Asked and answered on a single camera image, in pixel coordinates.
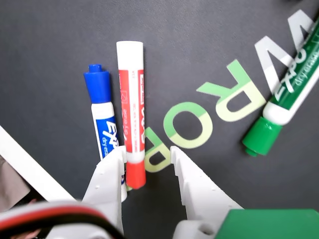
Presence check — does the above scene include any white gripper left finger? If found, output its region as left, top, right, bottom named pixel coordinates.
left=81, top=145, right=128, bottom=235

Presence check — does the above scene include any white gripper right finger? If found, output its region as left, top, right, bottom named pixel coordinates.
left=170, top=145, right=245, bottom=236

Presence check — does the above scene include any red dry erase marker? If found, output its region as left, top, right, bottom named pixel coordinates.
left=116, top=40, right=147, bottom=190

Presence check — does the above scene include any blue dry erase marker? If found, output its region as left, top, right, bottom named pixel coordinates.
left=83, top=64, right=126, bottom=187

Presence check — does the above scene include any green dry erase marker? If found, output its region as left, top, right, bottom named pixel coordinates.
left=241, top=21, right=319, bottom=158

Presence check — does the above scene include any dark grey mat with lettering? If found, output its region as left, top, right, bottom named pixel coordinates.
left=0, top=0, right=319, bottom=239

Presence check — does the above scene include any red white black servo cable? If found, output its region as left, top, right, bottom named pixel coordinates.
left=0, top=201, right=125, bottom=239

